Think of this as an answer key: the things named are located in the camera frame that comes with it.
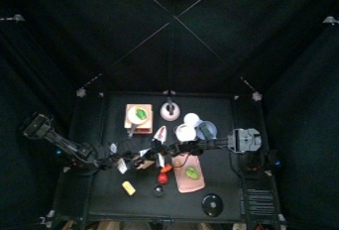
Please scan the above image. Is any white toy knife block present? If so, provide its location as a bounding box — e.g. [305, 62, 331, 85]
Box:
[132, 148, 156, 172]

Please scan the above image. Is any toy cleaver with black handle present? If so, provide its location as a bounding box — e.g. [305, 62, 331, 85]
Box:
[114, 157, 130, 175]

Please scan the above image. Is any white and red wedge toy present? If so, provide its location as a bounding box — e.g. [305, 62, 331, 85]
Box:
[151, 125, 170, 143]

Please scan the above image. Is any red toy tomato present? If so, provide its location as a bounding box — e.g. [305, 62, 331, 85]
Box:
[158, 172, 170, 185]

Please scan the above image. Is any grey bowl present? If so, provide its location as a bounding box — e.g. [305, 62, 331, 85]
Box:
[174, 123, 199, 143]

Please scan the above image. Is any green toy pepper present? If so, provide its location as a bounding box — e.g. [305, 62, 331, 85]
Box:
[184, 167, 202, 180]

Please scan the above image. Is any black shiny ball toy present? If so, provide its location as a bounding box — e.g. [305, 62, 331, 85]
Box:
[152, 183, 167, 197]

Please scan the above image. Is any pink cutting board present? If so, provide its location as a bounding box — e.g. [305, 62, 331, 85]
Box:
[170, 153, 207, 194]

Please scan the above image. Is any yellow toy cheese block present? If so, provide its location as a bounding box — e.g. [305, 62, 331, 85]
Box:
[120, 180, 138, 196]

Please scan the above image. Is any wooden board with green item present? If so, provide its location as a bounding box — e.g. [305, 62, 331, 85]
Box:
[123, 103, 154, 135]

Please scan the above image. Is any pale blue small plate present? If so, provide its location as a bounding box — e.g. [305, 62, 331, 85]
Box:
[183, 112, 204, 128]

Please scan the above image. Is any white toy frying pan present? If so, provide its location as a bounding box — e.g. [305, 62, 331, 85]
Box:
[126, 105, 150, 139]

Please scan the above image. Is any blue toy bowl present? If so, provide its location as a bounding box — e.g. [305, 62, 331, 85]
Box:
[196, 120, 219, 141]

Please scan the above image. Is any green toy vegetable in pan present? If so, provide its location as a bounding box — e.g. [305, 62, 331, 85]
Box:
[135, 107, 148, 119]

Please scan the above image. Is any black round lid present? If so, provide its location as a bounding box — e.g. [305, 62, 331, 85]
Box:
[200, 192, 224, 218]

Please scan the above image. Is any white printed label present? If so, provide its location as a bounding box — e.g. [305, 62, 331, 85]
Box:
[246, 188, 277, 218]

